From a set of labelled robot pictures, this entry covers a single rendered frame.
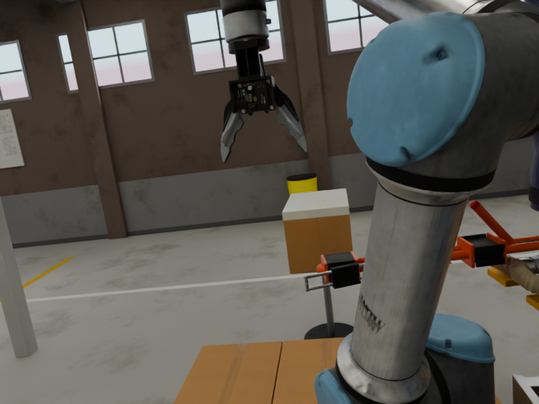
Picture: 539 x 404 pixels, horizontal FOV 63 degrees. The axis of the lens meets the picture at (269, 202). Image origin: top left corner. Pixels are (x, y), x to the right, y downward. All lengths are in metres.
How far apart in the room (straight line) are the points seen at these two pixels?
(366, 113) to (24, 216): 8.06
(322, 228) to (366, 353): 2.15
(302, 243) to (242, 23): 2.07
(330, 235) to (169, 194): 4.76
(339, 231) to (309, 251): 0.23
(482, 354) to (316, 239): 2.08
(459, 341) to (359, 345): 0.16
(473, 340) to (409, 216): 0.29
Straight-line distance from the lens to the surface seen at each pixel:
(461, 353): 0.66
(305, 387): 1.87
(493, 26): 0.40
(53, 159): 7.88
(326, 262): 1.09
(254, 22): 0.76
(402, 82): 0.37
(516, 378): 1.83
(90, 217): 7.76
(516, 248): 1.21
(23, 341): 4.09
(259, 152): 6.77
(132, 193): 7.36
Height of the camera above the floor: 1.59
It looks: 11 degrees down
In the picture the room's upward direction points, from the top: 8 degrees counter-clockwise
